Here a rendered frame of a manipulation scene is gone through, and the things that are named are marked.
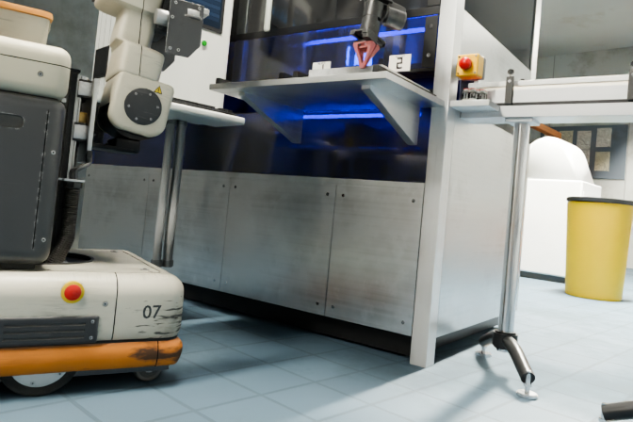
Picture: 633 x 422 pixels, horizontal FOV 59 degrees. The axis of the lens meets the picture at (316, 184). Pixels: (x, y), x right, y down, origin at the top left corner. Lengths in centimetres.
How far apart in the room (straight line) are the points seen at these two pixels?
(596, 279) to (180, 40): 360
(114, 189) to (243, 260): 97
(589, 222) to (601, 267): 33
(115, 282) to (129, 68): 59
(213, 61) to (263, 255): 83
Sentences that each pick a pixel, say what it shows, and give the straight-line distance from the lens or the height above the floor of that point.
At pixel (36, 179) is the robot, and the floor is 49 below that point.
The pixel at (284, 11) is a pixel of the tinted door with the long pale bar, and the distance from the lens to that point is 242.
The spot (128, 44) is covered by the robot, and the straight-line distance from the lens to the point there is 167.
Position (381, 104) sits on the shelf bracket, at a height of 82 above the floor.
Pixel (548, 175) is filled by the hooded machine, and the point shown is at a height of 97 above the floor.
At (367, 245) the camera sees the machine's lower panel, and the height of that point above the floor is 37.
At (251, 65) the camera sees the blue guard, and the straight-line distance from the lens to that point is 245.
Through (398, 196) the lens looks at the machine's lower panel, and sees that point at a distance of 194.
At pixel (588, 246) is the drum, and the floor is 38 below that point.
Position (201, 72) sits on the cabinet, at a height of 99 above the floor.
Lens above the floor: 50
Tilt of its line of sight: 2 degrees up
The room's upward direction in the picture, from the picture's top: 5 degrees clockwise
